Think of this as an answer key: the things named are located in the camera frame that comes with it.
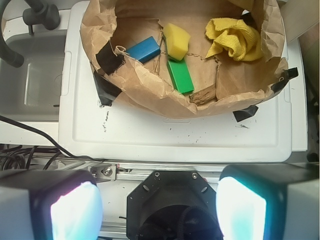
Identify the white plastic tray lid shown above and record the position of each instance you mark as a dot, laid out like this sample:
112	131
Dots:
124	132

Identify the brown paper bag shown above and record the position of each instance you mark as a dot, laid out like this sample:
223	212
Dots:
239	84

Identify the brown wood stick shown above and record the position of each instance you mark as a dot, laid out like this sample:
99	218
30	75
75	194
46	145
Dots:
203	96

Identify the black tape left lower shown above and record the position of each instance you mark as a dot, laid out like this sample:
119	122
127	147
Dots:
106	91

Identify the black tape on bag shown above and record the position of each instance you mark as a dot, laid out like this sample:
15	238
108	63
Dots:
108	61

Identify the green rectangular sponge block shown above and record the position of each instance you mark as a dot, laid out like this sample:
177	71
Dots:
180	76

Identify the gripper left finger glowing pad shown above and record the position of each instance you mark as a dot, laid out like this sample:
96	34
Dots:
49	205

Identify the yellow sponge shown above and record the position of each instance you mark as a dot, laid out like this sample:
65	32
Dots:
176	40

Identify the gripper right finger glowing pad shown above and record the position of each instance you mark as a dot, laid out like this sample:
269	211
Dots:
269	201

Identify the blue rectangular block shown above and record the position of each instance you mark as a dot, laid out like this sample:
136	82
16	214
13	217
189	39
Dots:
144	50

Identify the black tape bottom right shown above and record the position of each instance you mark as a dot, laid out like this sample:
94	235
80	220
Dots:
245	113

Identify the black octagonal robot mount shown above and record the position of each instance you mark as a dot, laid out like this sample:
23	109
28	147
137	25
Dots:
172	205

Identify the aluminium frame rail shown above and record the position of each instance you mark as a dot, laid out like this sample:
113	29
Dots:
138	171

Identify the yellow microfiber cloth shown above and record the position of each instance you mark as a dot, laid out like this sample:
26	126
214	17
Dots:
241	41

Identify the grey toy sink basin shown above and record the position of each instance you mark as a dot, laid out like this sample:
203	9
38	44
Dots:
31	93

